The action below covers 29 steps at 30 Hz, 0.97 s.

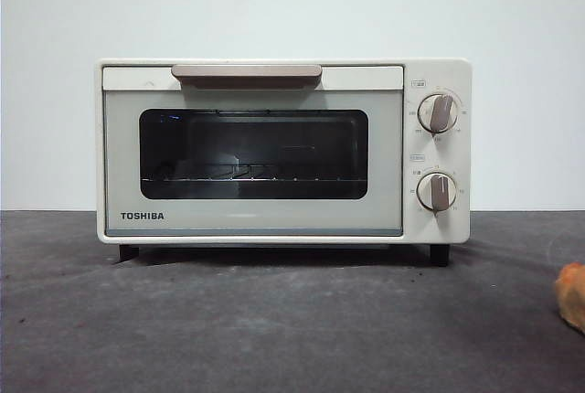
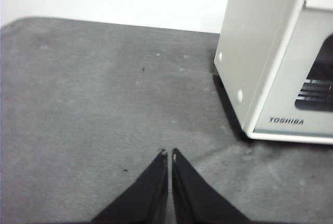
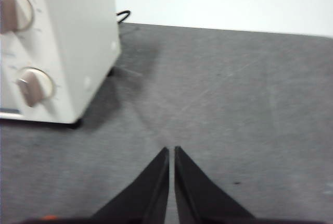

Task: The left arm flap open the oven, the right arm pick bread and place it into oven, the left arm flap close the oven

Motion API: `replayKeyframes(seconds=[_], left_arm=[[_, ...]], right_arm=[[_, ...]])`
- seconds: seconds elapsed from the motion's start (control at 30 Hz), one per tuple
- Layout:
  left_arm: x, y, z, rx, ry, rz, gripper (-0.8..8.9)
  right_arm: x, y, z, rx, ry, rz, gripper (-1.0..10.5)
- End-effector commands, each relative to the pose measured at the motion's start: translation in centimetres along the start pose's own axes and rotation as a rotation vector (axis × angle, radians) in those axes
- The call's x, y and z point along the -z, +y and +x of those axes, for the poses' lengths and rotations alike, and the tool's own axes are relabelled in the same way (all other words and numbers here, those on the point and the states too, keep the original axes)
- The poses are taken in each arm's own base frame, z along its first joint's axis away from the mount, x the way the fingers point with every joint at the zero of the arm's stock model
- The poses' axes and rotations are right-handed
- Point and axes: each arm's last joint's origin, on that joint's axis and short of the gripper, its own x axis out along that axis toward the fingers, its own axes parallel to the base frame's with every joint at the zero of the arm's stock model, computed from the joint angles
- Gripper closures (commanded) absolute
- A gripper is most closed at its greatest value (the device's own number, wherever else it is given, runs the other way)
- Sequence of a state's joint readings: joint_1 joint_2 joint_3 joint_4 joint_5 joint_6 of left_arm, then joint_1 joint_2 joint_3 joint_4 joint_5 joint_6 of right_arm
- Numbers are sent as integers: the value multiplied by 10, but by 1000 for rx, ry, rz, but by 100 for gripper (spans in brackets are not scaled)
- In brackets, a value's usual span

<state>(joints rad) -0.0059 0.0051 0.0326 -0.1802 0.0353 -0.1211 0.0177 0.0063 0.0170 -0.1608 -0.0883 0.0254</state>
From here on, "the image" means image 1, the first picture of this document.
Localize beige oven knob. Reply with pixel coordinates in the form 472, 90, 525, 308
415, 171, 458, 218
418, 93, 460, 135

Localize cream toaster oven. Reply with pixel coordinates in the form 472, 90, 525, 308
94, 57, 473, 268

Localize oven door with beige handle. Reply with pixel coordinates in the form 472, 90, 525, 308
101, 63, 405, 238

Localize metal wire oven rack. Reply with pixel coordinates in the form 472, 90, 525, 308
141, 162, 367, 184

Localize orange-brown bread loaf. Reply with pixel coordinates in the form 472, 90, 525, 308
553, 262, 585, 331

